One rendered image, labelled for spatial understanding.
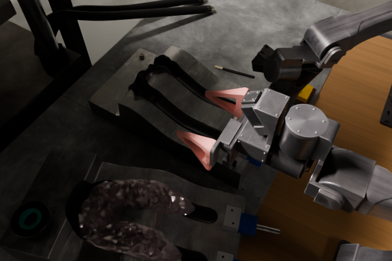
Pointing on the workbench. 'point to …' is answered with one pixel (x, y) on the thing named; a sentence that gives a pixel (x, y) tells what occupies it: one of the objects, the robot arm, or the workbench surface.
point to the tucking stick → (234, 71)
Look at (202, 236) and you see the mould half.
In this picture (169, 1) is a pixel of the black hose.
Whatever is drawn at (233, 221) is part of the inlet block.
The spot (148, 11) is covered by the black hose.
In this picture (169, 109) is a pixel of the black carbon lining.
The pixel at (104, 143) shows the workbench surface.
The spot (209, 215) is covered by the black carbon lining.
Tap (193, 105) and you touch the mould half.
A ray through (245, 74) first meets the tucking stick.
